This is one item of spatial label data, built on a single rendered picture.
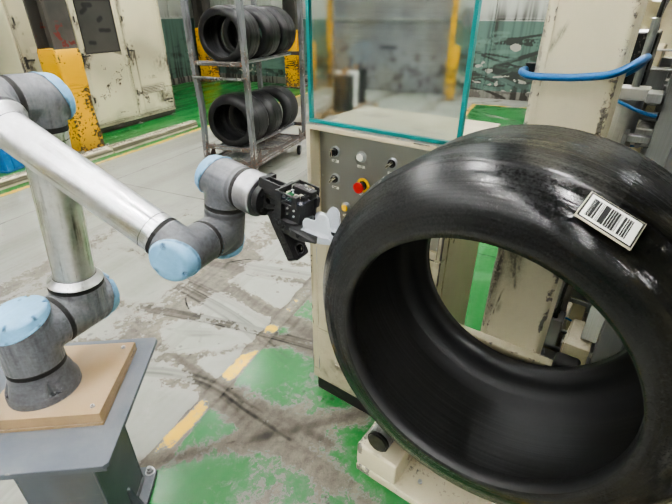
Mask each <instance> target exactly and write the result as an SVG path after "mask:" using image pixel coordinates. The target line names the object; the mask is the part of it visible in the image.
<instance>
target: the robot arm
mask: <svg viewBox="0 0 672 504"><path fill-rule="evenodd" d="M75 113H76V102H75V99H74V96H73V94H72V92H71V91H70V89H69V88H68V86H67V85H66V84H65V83H64V82H63V81H62V80H61V79H60V78H59V77H57V76H56V75H54V74H51V73H48V72H34V71H32V72H28V73H17V74H3V75H0V149H2V150H3V151H5V152H6V153H8V154H9V155H11V156H12V157H13V158H15V159H16V160H18V161H19V162H20V163H22V164H23V165H25V169H26V173H27V177H28V181H29V185H30V189H31V193H32V197H33V201H34V205H35V209H36V213H37V217H38V221H39V225H40V229H41V233H42V237H43V241H44V245H45V249H46V253H47V257H48V261H49V265H50V269H51V273H52V274H51V275H50V276H49V277H48V279H47V280H46V286H47V290H48V294H47V295H46V296H44V297H43V296H40V295H30V296H29V297H27V296H22V297H18V298H15V299H12V300H10V301H7V302H5V303H3V304H2V305H1V306H0V365H1V368H2V370H3V372H4V375H5V377H6V383H5V392H4V396H5V400H6V402H7V404H8V406H9V407H10V408H11V409H13V410H16V411H21V412H30V411H37V410H41V409H44V408H47V407H50V406H52V405H54V404H57V403H59V402H60V401H62V400H64V399H65V398H67V397H68V396H69V395H71V394H72V393H73V392H74V391H75V390H76V389H77V387H78V386H79V384H80V383H81V380H82V373H81V370H80V368H79V366H78V365H77V364H76V363H75V362H74V361H73V360H72V359H71V358H70V357H69V356H68V355H67V354H66V351H65V348H64V345H65V344H67V343H68V342H70V341H71V340H73V339H74V338H76V337H77V336H79V335H80V334H82V333H83V332H85V331H86V330H88V329H89V328H91V327H92V326H94V325H95V324H97V323H98V322H100V321H101V320H103V319H105V318H107V317H108V316H109V315H110V314H111V313H112V312H114V311H115V310H116V309H117V307H118V305H119V302H120V298H119V297H120V294H119V290H118V287H117V285H116V283H115V282H114V280H113V279H109V275H107V274H106V273H104V272H102V270H100V269H99V268H97V267H95V266H94V261H93V255H92V250H91V245H90V240H89V235H88V230H87V224H86V219H85V214H84V209H83V207H84V208H86V209H87V210H88V211H90V212H91V213H93V214H94V215H96V216H97V217H98V218H100V219H101V220H103V221H104V222H105V223H107V224H108V225H110V226H111V227H113V228H114V229H115V230H117V231H118V232H120V233H121V234H123V235H124V236H125V237H127V238H128V239H130V240H131V241H132V242H134V243H135V244H137V245H138V246H140V247H141V248H142V249H144V251H145V252H146V253H148V254H149V261H150V264H151V266H152V268H153V269H154V270H155V271H156V272H157V273H158V274H159V275H160V276H161V277H163V278H165V279H167V280H169V281H175V282H178V281H183V280H185V279H187V278H188V277H191V276H193V275H195V274H196V273H198V272H199V270H200V269H202V268H203V267H205V266H206V265H207V264H209V263H210V262H212V261H213V260H214V259H216V258H218V259H227V258H231V257H234V256H236V255H238V254H239V253H240V252H241V251H242V249H243V246H244V241H245V233H244V232H245V213H247V214H249V215H251V216H255V217H257V216H261V215H263V216H265V215H268V217H269V219H270V222H271V224H272V226H273V229H274V231H275V233H276V235H277V238H278V240H279V242H280V244H281V247H282V249H283V251H284V253H285V256H286V258H287V260H288V261H290V262H291V261H298V260H299V259H301V258H302V257H304V256H305V255H306V254H307V253H308V248H307V246H306V244H305V242H308V243H312V244H322V245H330V243H331V241H332V239H333V236H334V234H335V232H336V230H337V228H338V227H339V225H340V223H341V220H340V212H339V210H338V209H337V208H335V207H331V208H330V209H329V211H328V212H327V213H326V214H325V213H323V212H317V213H316V210H317V207H319V206H320V197H319V194H320V187H317V186H315V185H313V184H310V183H308V182H305V181H303V180H300V179H299V180H296V181H291V182H289V183H285V182H282V181H280V180H278V179H276V177H277V174H275V173H272V172H271V173H269V174H265V173H262V172H260V171H258V170H255V169H253V168H250V167H248V166H246V165H243V164H241V163H239V162H236V161H234V160H232V159H231V158H229V157H224V156H221V155H210V156H208V157H206V158H205V159H203V160H202V161H201V162H200V164H199V165H198V167H197V169H196V172H195V176H194V180H195V184H196V186H197V188H198V189H199V190H200V191H201V192H203V193H204V218H202V219H200V220H198V221H195V222H193V223H192V224H190V225H188V226H185V225H184V224H183V223H181V222H180V221H178V220H177V219H175V218H174V217H170V216H169V215H167V214H166V213H165V212H163V211H162V210H160V209H159V208H157V207H156V206H154V205H153V204H152V203H150V202H149V201H147V200H146V199H144V198H143V197H141V196H140V195H139V194H137V193H136V192H134V191H133V190H131V189H130V188H128V187H127V186H126V185H124V184H123V183H121V182H120V181H118V180H117V179H116V178H114V177H113V176H111V175H110V174H108V173H107V172H105V171H104V170H103V169H101V168H100V167H98V166H97V165H95V164H94V163H92V162H91V161H90V160H88V159H87V158H85V157H84V156H82V155H81V154H79V153H78V152H77V151H75V150H74V149H72V147H71V141H70V136H69V125H68V120H70V119H71V118H72V117H74V115H75ZM295 183H296V184H295ZM293 184H294V185H293ZM305 184H306V185H309V186H311V187H314V189H312V188H310V187H307V186H305ZM292 185H293V188H292Z"/></svg>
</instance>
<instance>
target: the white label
mask: <svg viewBox="0 0 672 504"><path fill-rule="evenodd" d="M574 216H575V217H577V218H579V219H580V220H582V221H583V222H585V223H586V224H588V225H590V226H591V227H593V228H594V229H596V230H598V231H599V232H601V233H602V234H604V235H605V236H607V237H609V238H610V239H612V240H613V241H615V242H616V243H618V244H620V245H621V246H623V247H624V248H626V249H627V250H629V251H630V250H631V249H632V247H633V246H634V244H635V243H636V241H637V239H638V238H639V236H640V235H641V233H642V231H643V230H644V228H645V227H646V225H647V224H645V223H644V222H642V221H640V220H639V219H637V218H635V217H634V216H632V215H631V214H629V213H627V212H626V211H624V210H622V209H621V208H619V207H617V206H616V205H614V204H612V203H611V202H609V201H608V200H606V199H604V198H603V197H601V196H599V195H598V194H596V193H594V192H593V191H592V192H591V193H590V194H589V195H588V197H587V198H586V199H585V201H584V202H583V204H582V205H581V206H580V208H579V209H578V210H577V212H576V213H575V214H574Z"/></svg>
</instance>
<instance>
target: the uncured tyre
mask: <svg viewBox="0 0 672 504"><path fill-rule="evenodd" d="M592 191H593V192H594V193H596V194H598V195H599V196H601V197H603V198H604V199H606V200H608V201H609V202H611V203H612V204H614V205H616V206H617V207H619V208H621V209H622V210H624V211H626V212H627V213H629V214H631V215H632V216H634V217H635V218H637V219H639V220H640V221H642V222H644V223H645V224H647V225H646V227H645V228H644V230H643V231H642V233H641V235H640V236H639V238H638V239H637V241H636V243H635V244H634V246H633V247H632V249H631V250H630V251H629V250H627V249H626V248H624V247H623V246H621V245H620V244H618V243H616V242H615V241H613V240H612V239H610V238H609V237H607V236H605V235H604V234H602V233H601V232H599V231H598V230H596V229H594V228H593V227H591V226H590V225H588V224H586V223H585V222H583V221H582V220H580V219H579V218H577V217H575V216H574V214H575V213H576V212H577V210H578V209H579V208H580V206H581V205H582V204H583V202H584V201H585V199H586V198H587V197H588V195H589V194H590V193H591V192H592ZM366 192H367V191H366ZM366 192H365V193H366ZM365 193H364V194H363V195H362V196H361V197H360V198H359V199H358V200H357V201H356V203H355V204H354V205H353V206H352V208H351V209H350V211H349V212H348V213H347V215H346V216H345V218H344V219H343V220H342V222H341V223H340V225H339V227H338V228H337V230H336V232H335V234H334V236H333V239H332V241H331V243H330V246H329V249H328V252H327V256H326V260H325V265H324V272H323V303H324V310H325V317H326V323H327V329H328V334H329V338H330V342H331V345H332V348H333V351H334V354H335V357H336V359H337V362H338V364H339V366H340V369H341V371H342V373H343V375H344V377H345V379H346V380H347V382H348V384H349V386H350V387H351V389H352V391H353V392H354V394H355V395H356V397H357V398H358V400H359V401H360V403H361V404H362V405H363V407H364V408H365V409H366V411H367V412H368V413H369V415H370V416H371V417H372V418H373V419H374V420H375V422H376V423H377V424H378V425H379V426H380V427H381V428H382V429H383V430H384V431H385V433H386V434H387V435H388V436H389V437H390V438H392V439H393V440H394V441H395V442H396V443H397V444H398V445H399V446H400V447H401V448H402V449H404V450H405V451H406V452H407V453H408V454H410V455H411V456H412V457H413V458H415V459H416V460H417V461H418V462H420V463H421V464H422V465H424V466H425V467H427V468H428V469H430V470H431V471H432V472H434V473H436V474H437V475H439V476H440V477H442V478H443V479H445V480H447V481H449V482H450V483H452V484H454V485H456V486H457V487H459V488H461V489H463V490H465V491H467V492H469V493H471V494H474V495H476V496H478V497H480V498H483V499H485V500H488V501H490V502H493V503H495V504H668V503H670V502H672V174H671V173H670V172H669V171H667V170H666V169H665V168H663V167H662V166H660V165H659V164H657V163H656V162H654V161H653V160H651V159H650V158H648V157H646V156H644V155H643V154H641V153H639V152H637V151H635V150H633V149H631V148H629V147H627V146H625V145H623V144H620V143H618V142H616V141H613V140H610V139H608V138H605V137H602V136H599V135H596V134H593V133H589V132H585V131H581V130H577V129H572V128H566V127H560V126H552V125H538V124H520V125H507V126H499V127H493V128H488V129H483V130H479V131H476V132H472V133H469V134H466V135H463V136H461V137H458V138H456V139H453V140H451V141H449V142H447V143H445V144H443V145H441V146H439V147H438V148H436V149H434V150H432V151H430V152H428V153H426V154H424V155H422V156H421V157H419V158H417V159H415V160H413V161H411V162H409V163H407V164H406V165H404V166H402V167H400V168H398V169H396V170H394V171H393V172H391V173H389V174H388V175H387V176H386V177H385V178H384V180H383V181H382V182H381V183H379V184H378V185H376V186H375V187H374V188H372V189H371V190H370V191H368V192H367V193H366V194H365ZM431 238H454V239H464V240H470V241H476V242H481V243H485V244H489V245H492V246H496V247H499V248H502V249H505V250H507V251H510V252H512V253H515V254H517V255H520V256H522V257H524V258H526V259H528V260H530V261H532V262H534V263H536V264H538V265H540V266H541V267H543V268H545V269H547V270H548V271H550V272H551V273H553V274H554V275H556V276H557V277H559V278H560V279H562V280H563V281H565V282H566V283H567V284H569V285H570V286H571V287H572V288H574V289H575V290H576V291H577V292H579V293H580V294H581V295H582V296H583V297H584V298H585V299H586V300H587V301H588V302H590V303H591V304H592V305H593V306H594V307H595V309H596V310H597V311H598V312H599V313H600V314H601V315H602V316H603V317H604V319H605V320H606V321H607V322H608V323H609V325H610V326H611V327H612V329H613V330H614V331H615V333H616V334H617V336H618V337H619V339H620V340H621V342H622V343H623V345H624V347H625V349H623V350H622V351H620V352H619V353H617V354H615V355H613V356H611V357H608V358H606V359H603V360H600V361H597V362H594V363H590V364H585V365H579V366H568V367H555V366H544V365H537V364H532V363H528V362H524V361H520V360H517V359H514V358H512V357H509V356H506V355H504V354H502V353H500V352H498V351H496V350H494V349H492V348H490V347H488V346H487V345H485V344H484V343H482V342H481V341H479V340H478V339H476V338H475V337H474V336H472V335H471V334H470V333H469V332H468V331H466V330H465V329H464V328H463V327H462V326H461V325H460V324H459V323H458V322H457V321H456V319H455V318H454V317H453V316H452V315H451V313H450V312H449V311H448V309H447V308H446V306H445V305H444V303H443V301H442V300H441V298H440V296H439V294H438V292H437V289H436V287H435V284H434V281H433V278H432V274H431V268H430V259H429V251H430V242H431Z"/></svg>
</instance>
